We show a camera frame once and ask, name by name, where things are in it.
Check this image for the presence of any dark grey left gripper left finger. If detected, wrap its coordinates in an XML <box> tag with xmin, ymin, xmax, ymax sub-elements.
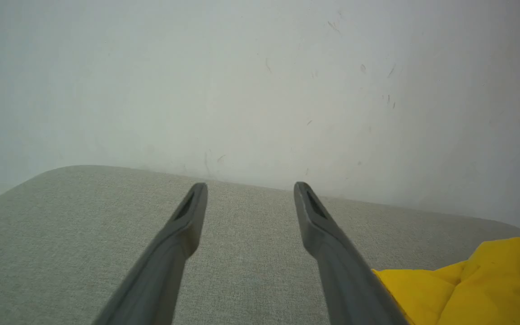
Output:
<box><xmin>91</xmin><ymin>182</ymin><xmax>209</xmax><ymax>325</ymax></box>

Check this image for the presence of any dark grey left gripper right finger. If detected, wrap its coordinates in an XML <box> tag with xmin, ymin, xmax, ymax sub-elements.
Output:
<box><xmin>293</xmin><ymin>181</ymin><xmax>410</xmax><ymax>325</ymax></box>

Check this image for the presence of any yellow printed garment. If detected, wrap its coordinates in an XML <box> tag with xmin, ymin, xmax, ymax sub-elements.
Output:
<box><xmin>371</xmin><ymin>237</ymin><xmax>520</xmax><ymax>325</ymax></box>

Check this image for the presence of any grey fabric sofa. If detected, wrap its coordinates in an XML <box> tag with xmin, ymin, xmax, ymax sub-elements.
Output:
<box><xmin>0</xmin><ymin>165</ymin><xmax>520</xmax><ymax>325</ymax></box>

